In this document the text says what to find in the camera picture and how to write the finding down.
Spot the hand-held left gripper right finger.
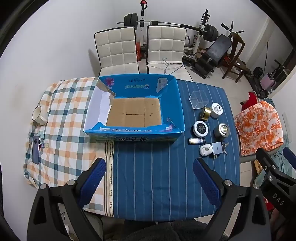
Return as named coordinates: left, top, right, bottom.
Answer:
left=193, top=158, right=271, bottom=241

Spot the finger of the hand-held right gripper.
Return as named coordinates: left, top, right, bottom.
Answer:
left=282, top=147, right=296, bottom=171
left=255, top=148, right=279, bottom=183

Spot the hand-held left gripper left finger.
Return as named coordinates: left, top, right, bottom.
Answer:
left=27, top=158, right=107, bottom=241

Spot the white earbud case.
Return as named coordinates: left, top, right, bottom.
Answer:
left=199, top=144, right=213, bottom=157

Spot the silver square case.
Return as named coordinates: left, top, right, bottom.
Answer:
left=210, top=142, right=222, bottom=159

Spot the silver round tin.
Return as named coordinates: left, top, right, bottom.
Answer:
left=213, top=123, right=230, bottom=139

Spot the black-lid white round tin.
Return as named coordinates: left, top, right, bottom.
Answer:
left=193, top=120, right=208, bottom=138

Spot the gold round jar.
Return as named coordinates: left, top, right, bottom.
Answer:
left=200, top=106, right=212, bottom=121

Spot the white round jar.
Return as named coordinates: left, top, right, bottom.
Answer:
left=210, top=103, right=223, bottom=118

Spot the blue cardboard box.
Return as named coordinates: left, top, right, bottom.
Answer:
left=83, top=74, right=186, bottom=142

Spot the clear plastic box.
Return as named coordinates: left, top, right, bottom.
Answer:
left=189, top=91, right=210, bottom=110

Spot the teal cloth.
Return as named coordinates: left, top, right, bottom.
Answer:
left=270, top=148, right=289, bottom=172

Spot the orange floral cushion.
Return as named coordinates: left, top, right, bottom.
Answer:
left=233, top=100, right=284, bottom=157

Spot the blue striped cloth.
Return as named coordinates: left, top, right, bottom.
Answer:
left=104, top=79, right=241, bottom=220

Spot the plaid cloth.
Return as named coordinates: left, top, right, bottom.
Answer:
left=24, top=77, right=115, bottom=217

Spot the red cloth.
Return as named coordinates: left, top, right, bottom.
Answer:
left=242, top=91, right=259, bottom=110

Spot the dark fleece clothing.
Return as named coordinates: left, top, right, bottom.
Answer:
left=125, top=219, right=208, bottom=241

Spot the grey smartphone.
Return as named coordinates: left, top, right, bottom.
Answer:
left=32, top=136, right=41, bottom=165

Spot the pink bag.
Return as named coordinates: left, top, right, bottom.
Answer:
left=260, top=73, right=275, bottom=90

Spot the white mug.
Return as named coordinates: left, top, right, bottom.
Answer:
left=32, top=106, right=48, bottom=126

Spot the brown wooden chair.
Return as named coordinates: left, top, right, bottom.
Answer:
left=221, top=31, right=247, bottom=83

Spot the black weight bench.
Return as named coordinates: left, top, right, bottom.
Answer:
left=194, top=34, right=233, bottom=79

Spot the white padded chair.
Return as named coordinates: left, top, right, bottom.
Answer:
left=146, top=25, right=192, bottom=81
left=94, top=26, right=140, bottom=76

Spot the white barbell rack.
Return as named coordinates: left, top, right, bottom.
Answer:
left=135, top=0, right=151, bottom=44

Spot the white cable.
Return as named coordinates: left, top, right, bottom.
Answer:
left=146, top=57, right=185, bottom=75

